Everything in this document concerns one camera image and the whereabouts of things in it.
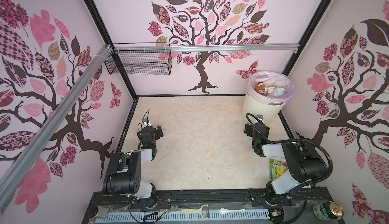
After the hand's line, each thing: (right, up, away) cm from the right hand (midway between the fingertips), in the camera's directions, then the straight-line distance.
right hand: (257, 123), depth 94 cm
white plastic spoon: (-24, -40, -23) cm, 53 cm away
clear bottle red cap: (+8, +19, -10) cm, 22 cm away
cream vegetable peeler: (-38, -39, -25) cm, 60 cm away
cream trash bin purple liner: (-5, +12, -8) cm, 15 cm away
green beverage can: (+17, -34, -32) cm, 50 cm away
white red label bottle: (+7, +21, -2) cm, 22 cm away
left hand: (-67, -4, -1) cm, 67 cm away
